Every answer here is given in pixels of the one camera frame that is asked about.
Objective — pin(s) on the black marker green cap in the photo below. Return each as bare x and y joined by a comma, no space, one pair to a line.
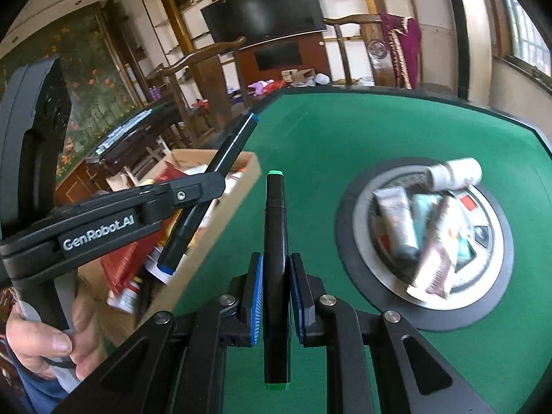
276,233

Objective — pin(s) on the wooden chair with medallion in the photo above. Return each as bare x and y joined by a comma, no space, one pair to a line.
379,51

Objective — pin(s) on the person's left hand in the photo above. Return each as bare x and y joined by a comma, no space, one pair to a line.
34,340

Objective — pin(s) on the black green-topped table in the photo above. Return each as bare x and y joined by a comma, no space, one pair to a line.
129,133

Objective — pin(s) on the grey patterned tube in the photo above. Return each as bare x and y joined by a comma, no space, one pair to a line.
396,222

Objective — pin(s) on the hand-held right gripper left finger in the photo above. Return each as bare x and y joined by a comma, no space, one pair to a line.
256,297

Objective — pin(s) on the black flat television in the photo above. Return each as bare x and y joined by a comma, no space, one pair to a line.
263,8

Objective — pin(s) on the white bottle red label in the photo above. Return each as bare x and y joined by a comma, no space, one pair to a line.
127,295

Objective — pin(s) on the pink plastic bags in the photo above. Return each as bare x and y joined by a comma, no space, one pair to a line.
263,86

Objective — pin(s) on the black rectangular wall panel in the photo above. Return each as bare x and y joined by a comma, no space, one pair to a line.
278,56

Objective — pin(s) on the white cylindrical bottle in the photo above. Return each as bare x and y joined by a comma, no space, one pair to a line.
457,173

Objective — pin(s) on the small open cardboard box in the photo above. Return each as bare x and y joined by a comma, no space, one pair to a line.
304,75

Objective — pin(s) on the red foil packet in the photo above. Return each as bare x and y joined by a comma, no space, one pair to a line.
129,263

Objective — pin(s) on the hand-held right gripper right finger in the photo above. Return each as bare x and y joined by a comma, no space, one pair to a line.
297,297

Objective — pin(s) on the maroon fringed cloth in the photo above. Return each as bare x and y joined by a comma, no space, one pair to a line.
407,39

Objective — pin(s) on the wooden yoke-back chair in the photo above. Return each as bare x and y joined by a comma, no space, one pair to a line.
211,95

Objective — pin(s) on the white round object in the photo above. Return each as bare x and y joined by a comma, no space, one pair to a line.
321,78

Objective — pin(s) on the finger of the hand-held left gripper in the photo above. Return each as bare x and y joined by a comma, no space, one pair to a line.
189,189

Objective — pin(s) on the beige patterned tube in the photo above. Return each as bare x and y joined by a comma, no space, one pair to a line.
433,267

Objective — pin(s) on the black marker blue cap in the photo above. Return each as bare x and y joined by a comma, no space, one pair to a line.
185,233

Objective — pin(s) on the green flower wall mural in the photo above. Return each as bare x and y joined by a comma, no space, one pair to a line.
99,95

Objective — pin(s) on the standing air conditioner tower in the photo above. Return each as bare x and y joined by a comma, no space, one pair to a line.
478,30

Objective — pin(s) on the barred window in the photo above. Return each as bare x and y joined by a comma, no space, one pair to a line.
526,30

